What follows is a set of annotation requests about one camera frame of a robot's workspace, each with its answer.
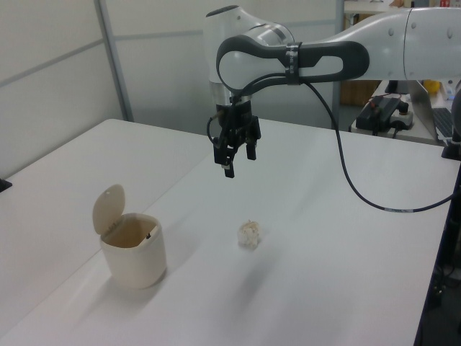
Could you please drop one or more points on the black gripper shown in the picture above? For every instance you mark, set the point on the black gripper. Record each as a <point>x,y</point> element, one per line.
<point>237,115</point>

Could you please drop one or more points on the white paper trash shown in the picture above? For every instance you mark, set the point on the white paper trash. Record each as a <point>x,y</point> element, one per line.
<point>248,235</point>

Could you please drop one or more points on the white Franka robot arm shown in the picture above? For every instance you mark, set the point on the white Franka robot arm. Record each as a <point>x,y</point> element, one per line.
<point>378,32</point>

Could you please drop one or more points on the small cream bin with lid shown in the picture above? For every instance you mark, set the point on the small cream bin with lid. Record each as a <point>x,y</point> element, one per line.
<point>137,266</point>

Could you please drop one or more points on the black power supply box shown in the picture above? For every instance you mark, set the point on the black power supply box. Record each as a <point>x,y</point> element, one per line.
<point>372,113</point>

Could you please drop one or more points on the grey emergency stop button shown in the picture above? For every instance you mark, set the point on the grey emergency stop button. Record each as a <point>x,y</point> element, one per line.
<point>402,117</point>

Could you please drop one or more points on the silver laptop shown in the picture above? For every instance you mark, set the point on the silver laptop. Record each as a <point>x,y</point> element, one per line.
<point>422,102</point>

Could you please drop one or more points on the small yellow object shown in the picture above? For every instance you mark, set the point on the small yellow object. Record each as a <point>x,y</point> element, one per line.
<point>432,87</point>

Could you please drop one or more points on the black table clamp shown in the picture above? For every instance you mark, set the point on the black table clamp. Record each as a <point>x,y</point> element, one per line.
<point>5,184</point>

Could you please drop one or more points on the grey partition post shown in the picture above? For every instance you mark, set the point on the grey partition post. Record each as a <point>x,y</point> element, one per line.
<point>117,61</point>

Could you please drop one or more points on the black camera stand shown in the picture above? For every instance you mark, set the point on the black camera stand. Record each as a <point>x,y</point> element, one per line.
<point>454,147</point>

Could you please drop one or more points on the dark table frame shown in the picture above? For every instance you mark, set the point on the dark table frame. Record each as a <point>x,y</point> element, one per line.
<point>444,270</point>

